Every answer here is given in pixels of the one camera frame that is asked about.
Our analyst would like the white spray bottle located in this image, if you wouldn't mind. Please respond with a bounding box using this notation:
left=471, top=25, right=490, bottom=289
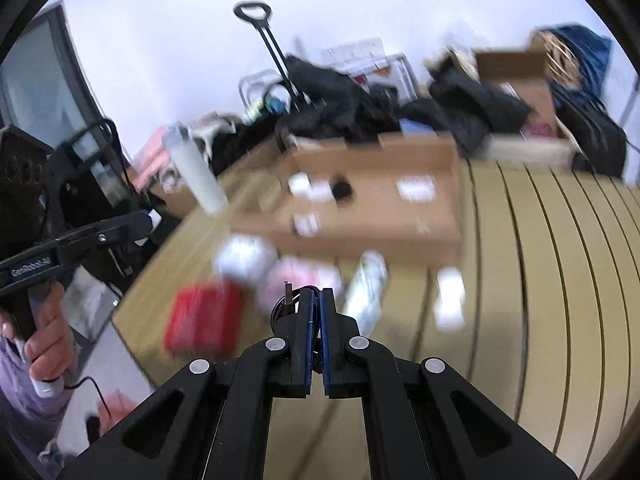
left=342, top=250, right=388, bottom=337

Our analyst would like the pink strawberry tissue pack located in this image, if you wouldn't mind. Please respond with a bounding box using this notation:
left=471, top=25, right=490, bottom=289
left=255, top=256, right=343, bottom=315

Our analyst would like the red book box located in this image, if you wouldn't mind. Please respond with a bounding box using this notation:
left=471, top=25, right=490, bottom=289
left=164, top=281, right=243, bottom=356

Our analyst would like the white label carton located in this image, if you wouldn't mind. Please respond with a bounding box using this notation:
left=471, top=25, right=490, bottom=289
left=433, top=268, right=465, bottom=332

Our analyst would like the black hair tie bundle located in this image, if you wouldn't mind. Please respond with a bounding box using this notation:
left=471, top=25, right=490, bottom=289
left=331, top=174, right=355, bottom=201

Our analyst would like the left hand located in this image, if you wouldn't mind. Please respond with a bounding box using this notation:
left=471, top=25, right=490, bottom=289
left=24, top=282, right=75, bottom=382

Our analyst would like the pink bag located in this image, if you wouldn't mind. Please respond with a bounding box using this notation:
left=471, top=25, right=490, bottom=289
left=131, top=126, right=171, bottom=192

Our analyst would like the white thermos bottle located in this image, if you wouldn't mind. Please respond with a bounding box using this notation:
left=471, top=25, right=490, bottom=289
left=163, top=122, right=228, bottom=217

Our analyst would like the cream white garment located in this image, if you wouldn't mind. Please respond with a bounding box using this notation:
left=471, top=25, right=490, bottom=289
left=188, top=112, right=242, bottom=151

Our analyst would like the shallow cardboard tray box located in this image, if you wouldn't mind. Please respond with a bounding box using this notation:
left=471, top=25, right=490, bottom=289
left=230, top=133, right=464, bottom=268

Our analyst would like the pile of black clothes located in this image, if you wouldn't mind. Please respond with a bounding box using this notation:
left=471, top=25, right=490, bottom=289
left=274, top=55, right=533, bottom=157

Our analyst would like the white printed appliance box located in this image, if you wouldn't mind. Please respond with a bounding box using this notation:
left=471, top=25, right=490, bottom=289
left=321, top=38, right=419, bottom=102

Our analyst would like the open brown cardboard box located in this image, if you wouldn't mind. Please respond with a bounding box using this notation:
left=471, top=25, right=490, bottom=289
left=472, top=49, right=576, bottom=162

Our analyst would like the black backpack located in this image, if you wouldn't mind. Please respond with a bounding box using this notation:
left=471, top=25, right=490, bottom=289
left=553, top=90, right=627, bottom=179

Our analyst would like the blue cloth with woven basket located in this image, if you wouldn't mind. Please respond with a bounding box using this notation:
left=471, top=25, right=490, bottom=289
left=530, top=24, right=613, bottom=100

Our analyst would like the black luggage trolley handle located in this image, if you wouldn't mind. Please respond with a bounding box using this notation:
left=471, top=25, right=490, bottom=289
left=233, top=1, right=305, bottom=110

